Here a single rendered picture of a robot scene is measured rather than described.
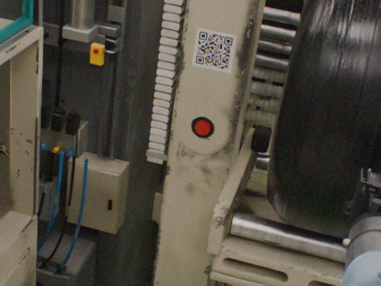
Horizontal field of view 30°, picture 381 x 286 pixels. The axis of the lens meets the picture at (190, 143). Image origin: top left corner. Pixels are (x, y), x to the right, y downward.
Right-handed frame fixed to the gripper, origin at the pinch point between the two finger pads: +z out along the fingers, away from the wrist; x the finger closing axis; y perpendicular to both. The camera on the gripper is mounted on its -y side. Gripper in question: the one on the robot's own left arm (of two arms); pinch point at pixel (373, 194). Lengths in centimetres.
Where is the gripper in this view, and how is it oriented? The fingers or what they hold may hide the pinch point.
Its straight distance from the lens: 116.5
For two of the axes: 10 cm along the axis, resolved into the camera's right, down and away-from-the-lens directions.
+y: 1.5, -9.2, -3.7
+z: 2.4, -3.3, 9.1
